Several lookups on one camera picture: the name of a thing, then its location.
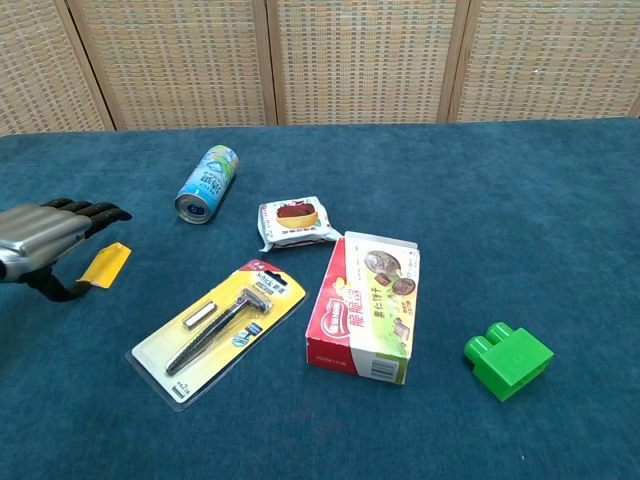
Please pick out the blue carpet table mat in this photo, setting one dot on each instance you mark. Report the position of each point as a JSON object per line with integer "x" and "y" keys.
{"x": 450, "y": 200}

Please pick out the white wrapped pastry packet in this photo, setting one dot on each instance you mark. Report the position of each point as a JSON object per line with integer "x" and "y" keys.
{"x": 297, "y": 222}

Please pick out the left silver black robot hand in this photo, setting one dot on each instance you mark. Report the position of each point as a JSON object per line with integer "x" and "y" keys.
{"x": 35, "y": 232}

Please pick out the woven bamboo folding screen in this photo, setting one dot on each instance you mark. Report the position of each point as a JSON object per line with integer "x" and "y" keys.
{"x": 350, "y": 60}

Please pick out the green toy building brick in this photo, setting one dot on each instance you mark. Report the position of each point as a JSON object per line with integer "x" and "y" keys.
{"x": 510, "y": 362}

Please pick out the blue green drink can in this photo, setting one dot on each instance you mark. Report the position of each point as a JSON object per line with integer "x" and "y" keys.
{"x": 207, "y": 182}

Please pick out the yellow razor blister pack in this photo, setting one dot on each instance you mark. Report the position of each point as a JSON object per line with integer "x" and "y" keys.
{"x": 215, "y": 330}

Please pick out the red white biscuit box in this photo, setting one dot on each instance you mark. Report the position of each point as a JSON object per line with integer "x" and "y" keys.
{"x": 367, "y": 315}

